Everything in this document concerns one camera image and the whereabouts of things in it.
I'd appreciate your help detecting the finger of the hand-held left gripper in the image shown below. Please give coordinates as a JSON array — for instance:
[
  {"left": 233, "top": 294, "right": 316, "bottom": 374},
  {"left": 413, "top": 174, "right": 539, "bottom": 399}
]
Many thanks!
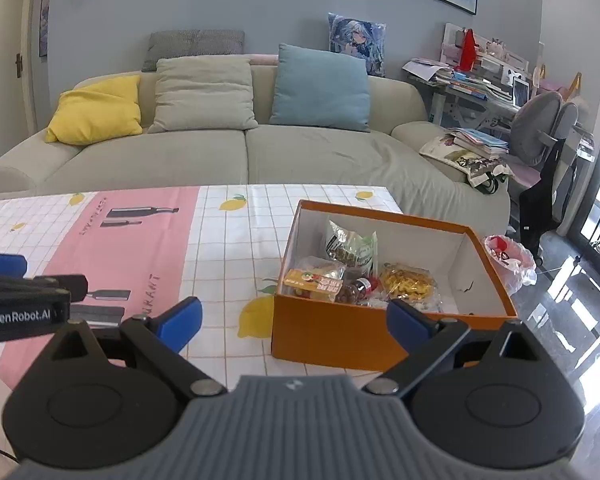
[
  {"left": 0, "top": 252, "right": 29, "bottom": 280},
  {"left": 0, "top": 274, "right": 90, "bottom": 307}
]

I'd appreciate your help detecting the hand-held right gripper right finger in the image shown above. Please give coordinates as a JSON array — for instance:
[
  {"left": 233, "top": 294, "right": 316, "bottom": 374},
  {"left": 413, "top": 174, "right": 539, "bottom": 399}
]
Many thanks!
[{"left": 366, "top": 300, "right": 543, "bottom": 395}]

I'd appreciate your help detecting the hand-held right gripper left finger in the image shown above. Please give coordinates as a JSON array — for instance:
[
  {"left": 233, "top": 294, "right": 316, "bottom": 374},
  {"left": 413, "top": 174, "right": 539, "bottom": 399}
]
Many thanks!
[{"left": 50, "top": 296, "right": 227, "bottom": 397}]

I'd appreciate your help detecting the yellow noodle snack packet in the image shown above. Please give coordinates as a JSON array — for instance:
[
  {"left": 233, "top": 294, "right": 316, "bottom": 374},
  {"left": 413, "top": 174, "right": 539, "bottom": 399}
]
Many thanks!
[{"left": 379, "top": 261, "right": 438, "bottom": 307}]

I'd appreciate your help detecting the red capped small bottle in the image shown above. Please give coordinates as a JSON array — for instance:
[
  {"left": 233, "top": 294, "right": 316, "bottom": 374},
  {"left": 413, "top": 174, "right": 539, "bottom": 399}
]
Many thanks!
[{"left": 355, "top": 276, "right": 381, "bottom": 307}]

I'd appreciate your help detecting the brown nut snack packet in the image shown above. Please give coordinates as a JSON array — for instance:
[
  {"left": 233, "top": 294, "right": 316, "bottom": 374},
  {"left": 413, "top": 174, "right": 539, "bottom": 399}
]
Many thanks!
[{"left": 334, "top": 282, "right": 361, "bottom": 305}]

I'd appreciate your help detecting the orange cardboard box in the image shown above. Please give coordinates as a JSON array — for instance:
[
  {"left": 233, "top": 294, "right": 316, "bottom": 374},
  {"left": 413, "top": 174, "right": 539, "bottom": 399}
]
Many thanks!
[{"left": 271, "top": 200, "right": 520, "bottom": 372}]

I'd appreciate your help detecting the green snack packet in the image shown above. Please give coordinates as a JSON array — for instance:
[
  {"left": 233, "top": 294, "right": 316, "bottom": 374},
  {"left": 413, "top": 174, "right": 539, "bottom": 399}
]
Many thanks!
[{"left": 324, "top": 219, "right": 379, "bottom": 271}]

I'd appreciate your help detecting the orange dried fruit packet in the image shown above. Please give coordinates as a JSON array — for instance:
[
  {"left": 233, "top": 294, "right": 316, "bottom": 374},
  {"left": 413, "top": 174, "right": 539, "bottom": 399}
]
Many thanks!
[{"left": 282, "top": 256, "right": 347, "bottom": 303}]

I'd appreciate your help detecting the pink-bagged waste bin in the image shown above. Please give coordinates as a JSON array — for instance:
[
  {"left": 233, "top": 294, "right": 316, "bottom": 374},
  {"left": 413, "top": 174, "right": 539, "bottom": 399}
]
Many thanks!
[{"left": 482, "top": 234, "right": 538, "bottom": 297}]

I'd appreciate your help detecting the white green tote bag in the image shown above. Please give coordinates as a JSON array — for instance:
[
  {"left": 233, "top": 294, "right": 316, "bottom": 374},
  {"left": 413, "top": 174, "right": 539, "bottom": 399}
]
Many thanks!
[{"left": 467, "top": 157, "right": 515, "bottom": 195}]

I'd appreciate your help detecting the black jacket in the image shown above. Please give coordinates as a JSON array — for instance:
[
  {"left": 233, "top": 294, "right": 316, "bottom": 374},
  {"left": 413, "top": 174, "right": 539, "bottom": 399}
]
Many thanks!
[{"left": 517, "top": 137, "right": 578, "bottom": 266}]

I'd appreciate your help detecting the yellow pillow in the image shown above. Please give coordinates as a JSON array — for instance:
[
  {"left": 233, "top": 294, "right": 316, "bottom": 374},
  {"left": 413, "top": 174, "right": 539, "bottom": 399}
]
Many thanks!
[{"left": 45, "top": 75, "right": 143, "bottom": 146}]

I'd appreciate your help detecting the pile of magazines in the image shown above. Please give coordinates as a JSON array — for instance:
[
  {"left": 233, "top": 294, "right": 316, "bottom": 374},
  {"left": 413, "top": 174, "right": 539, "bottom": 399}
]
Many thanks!
[{"left": 420, "top": 127, "right": 510, "bottom": 168}]

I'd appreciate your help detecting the beige sofa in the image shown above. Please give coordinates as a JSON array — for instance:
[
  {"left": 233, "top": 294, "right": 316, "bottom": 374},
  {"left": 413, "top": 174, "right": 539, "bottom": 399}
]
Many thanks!
[{"left": 0, "top": 54, "right": 511, "bottom": 241}]

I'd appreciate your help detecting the white desk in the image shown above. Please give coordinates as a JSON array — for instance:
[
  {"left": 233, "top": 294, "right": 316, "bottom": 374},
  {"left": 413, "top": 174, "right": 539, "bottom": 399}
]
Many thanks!
[{"left": 405, "top": 67, "right": 531, "bottom": 136}]

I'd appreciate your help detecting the beige pillow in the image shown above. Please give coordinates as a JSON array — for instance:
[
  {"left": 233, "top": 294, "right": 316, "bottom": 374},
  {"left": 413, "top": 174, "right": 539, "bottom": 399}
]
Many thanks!
[{"left": 147, "top": 56, "right": 259, "bottom": 134}]

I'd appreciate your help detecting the grey desk chair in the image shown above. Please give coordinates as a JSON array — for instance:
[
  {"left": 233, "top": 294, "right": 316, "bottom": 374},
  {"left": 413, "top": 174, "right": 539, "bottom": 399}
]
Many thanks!
[{"left": 507, "top": 91, "right": 593, "bottom": 241}]

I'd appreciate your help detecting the cluttered desk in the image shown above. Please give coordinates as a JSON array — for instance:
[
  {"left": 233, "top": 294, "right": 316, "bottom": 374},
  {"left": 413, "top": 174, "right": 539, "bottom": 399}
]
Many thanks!
[{"left": 402, "top": 57, "right": 513, "bottom": 103}]

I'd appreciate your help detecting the light blue pillow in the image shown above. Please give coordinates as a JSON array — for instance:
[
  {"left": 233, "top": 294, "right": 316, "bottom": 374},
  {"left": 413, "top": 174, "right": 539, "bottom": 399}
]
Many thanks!
[{"left": 269, "top": 43, "right": 372, "bottom": 133}]

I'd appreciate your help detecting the white tablet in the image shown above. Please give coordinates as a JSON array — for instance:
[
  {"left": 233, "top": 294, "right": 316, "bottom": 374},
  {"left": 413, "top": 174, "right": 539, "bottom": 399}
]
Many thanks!
[{"left": 512, "top": 76, "right": 531, "bottom": 109}]

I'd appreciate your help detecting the red cloth item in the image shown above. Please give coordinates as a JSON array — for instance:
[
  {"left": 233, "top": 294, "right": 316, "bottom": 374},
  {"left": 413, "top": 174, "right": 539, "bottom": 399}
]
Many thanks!
[{"left": 454, "top": 28, "right": 479, "bottom": 72}]

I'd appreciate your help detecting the grey striped pillow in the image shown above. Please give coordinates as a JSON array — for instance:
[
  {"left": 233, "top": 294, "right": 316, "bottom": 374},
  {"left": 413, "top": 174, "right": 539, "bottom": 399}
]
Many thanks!
[{"left": 141, "top": 30, "right": 246, "bottom": 73}]

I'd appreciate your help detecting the white desk shelf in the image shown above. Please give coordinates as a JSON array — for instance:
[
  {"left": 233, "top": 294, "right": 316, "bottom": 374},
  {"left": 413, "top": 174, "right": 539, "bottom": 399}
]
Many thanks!
[{"left": 442, "top": 22, "right": 531, "bottom": 79}]

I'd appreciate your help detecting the anime print pillow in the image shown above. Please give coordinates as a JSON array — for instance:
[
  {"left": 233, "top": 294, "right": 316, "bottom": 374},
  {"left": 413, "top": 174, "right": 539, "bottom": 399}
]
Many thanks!
[{"left": 327, "top": 11, "right": 387, "bottom": 78}]

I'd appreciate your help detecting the wall poster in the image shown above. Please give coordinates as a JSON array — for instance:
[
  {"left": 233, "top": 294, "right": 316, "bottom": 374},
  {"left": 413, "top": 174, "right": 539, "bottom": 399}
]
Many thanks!
[{"left": 39, "top": 0, "right": 50, "bottom": 58}]

